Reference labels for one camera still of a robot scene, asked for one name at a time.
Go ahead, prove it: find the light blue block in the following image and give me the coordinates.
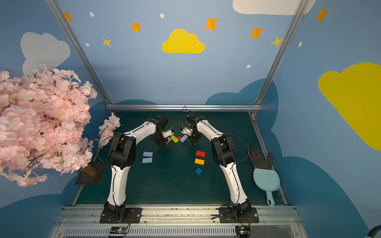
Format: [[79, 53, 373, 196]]
[[180, 134, 188, 143], [142, 157, 153, 164], [143, 151, 153, 158]]

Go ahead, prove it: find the lime green rectangular block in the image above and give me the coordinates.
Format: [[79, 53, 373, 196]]
[[171, 135, 179, 143]]

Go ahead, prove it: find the red rectangular block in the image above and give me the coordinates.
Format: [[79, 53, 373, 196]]
[[195, 150, 206, 158]]

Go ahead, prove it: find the yellow rectangular block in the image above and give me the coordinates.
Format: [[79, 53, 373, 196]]
[[194, 158, 205, 166]]

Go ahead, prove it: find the blue cube block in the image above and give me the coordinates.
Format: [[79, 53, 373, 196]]
[[195, 168, 202, 176]]

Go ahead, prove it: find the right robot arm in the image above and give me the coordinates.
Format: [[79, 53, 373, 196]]
[[183, 114, 252, 219]]

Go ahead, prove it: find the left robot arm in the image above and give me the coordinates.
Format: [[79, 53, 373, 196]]
[[103, 115, 173, 221]]

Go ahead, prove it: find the black rubber glove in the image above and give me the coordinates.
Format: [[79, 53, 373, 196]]
[[249, 146, 273, 170]]

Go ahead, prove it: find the light blue dustpan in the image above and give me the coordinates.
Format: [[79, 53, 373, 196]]
[[253, 168, 280, 206]]

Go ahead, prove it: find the left controller board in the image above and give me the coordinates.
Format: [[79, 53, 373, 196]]
[[109, 226, 129, 237]]

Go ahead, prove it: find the controller board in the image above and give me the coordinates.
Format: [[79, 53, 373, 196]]
[[109, 226, 129, 237], [235, 226, 251, 238]]

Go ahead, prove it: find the right controller board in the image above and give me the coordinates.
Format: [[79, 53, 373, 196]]
[[235, 226, 251, 238]]

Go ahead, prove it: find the pink cherry blossom tree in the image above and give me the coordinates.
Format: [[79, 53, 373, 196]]
[[0, 63, 122, 188]]

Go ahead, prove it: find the aluminium back frame bar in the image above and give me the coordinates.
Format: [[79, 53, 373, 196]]
[[106, 104, 262, 111]]

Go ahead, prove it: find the dark tree base plate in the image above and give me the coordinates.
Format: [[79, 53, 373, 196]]
[[75, 161, 107, 185]]

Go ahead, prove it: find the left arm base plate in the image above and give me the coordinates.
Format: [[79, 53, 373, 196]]
[[99, 207, 142, 224]]

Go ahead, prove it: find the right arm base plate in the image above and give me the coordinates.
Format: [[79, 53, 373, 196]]
[[218, 206, 260, 224]]

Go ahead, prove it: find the aluminium front rail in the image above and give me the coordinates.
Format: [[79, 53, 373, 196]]
[[49, 205, 307, 238]]

